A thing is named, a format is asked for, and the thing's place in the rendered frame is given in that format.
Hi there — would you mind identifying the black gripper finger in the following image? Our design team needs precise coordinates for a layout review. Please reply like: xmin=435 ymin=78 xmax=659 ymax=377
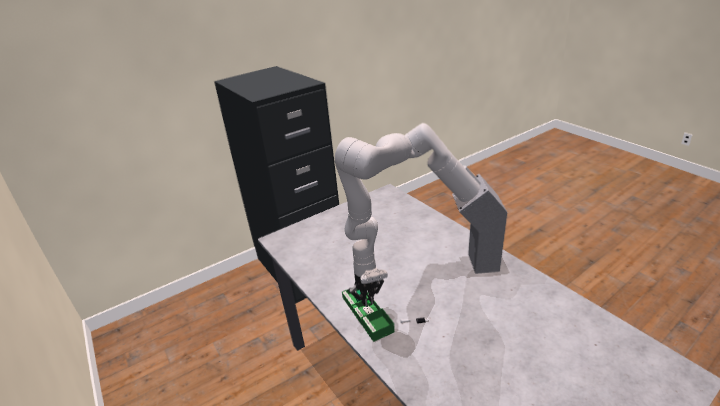
xmin=348 ymin=285 xmax=368 ymax=307
xmin=368 ymin=280 xmax=384 ymax=305

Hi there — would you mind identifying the green rack of bins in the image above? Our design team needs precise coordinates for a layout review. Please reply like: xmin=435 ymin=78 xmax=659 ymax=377
xmin=342 ymin=289 xmax=395 ymax=342

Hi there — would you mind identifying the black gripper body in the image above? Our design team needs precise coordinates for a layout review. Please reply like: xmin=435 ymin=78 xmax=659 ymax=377
xmin=354 ymin=273 xmax=377 ymax=292

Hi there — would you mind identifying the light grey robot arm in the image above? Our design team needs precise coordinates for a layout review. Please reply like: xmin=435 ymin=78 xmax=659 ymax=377
xmin=335 ymin=123 xmax=481 ymax=284

